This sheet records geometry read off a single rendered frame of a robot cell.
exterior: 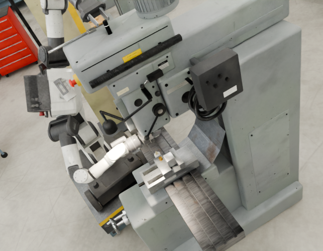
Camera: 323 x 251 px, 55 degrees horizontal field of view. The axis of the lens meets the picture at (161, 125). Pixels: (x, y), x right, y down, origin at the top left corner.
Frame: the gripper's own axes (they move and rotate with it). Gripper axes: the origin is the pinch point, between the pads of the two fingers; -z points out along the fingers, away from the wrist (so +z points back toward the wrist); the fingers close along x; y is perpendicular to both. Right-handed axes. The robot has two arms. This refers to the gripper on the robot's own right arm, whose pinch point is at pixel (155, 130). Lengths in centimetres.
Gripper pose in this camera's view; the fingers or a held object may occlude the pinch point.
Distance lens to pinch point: 182.0
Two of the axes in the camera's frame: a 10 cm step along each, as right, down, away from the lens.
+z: -8.6, 5.0, -1.2
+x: -4.2, -5.5, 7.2
